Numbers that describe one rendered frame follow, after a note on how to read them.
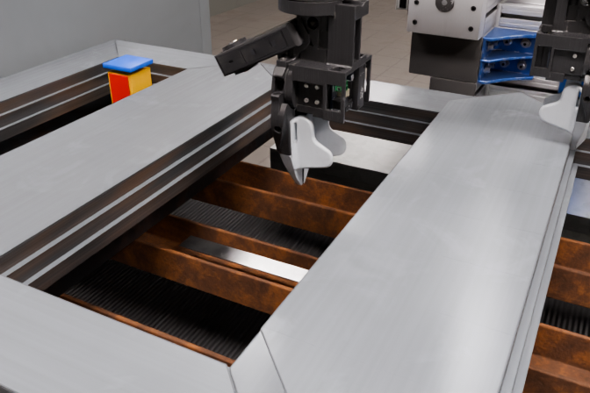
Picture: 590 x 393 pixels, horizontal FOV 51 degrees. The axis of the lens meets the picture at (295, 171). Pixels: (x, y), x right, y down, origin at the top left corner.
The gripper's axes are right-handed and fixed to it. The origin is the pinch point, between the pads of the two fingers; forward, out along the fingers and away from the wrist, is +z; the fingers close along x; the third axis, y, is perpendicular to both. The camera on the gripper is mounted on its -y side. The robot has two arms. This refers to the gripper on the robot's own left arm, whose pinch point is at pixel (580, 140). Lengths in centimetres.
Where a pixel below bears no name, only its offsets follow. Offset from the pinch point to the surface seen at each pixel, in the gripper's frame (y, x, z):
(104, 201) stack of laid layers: 46, 37, 2
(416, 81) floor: 96, -264, 87
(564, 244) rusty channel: -0.9, -0.4, 15.8
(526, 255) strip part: 2.1, 28.6, 0.7
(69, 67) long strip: 82, 6, 0
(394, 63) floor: 119, -291, 87
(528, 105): 8.1, -11.5, 0.6
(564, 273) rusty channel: -1.6, 7.0, 15.7
